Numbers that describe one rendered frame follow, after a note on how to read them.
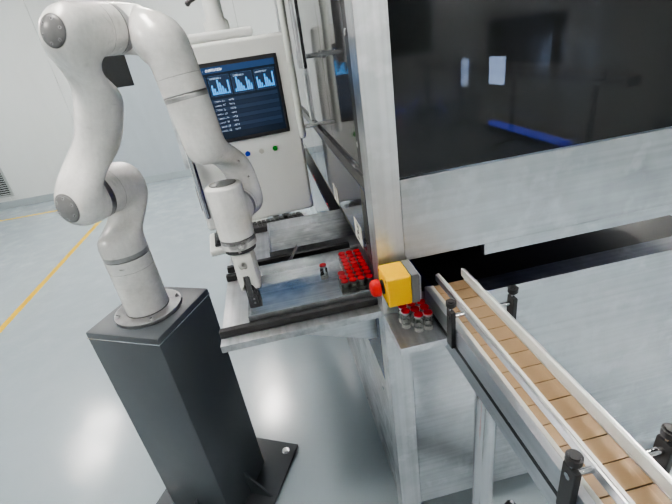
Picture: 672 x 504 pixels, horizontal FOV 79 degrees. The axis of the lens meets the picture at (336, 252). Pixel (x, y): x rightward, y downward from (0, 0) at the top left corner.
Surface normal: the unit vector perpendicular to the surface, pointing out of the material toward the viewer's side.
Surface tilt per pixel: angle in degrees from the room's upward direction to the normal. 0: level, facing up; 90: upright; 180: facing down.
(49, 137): 90
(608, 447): 0
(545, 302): 90
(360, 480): 0
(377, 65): 90
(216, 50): 90
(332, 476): 0
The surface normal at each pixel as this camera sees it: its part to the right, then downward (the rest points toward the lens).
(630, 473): -0.14, -0.88
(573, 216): 0.18, 0.43
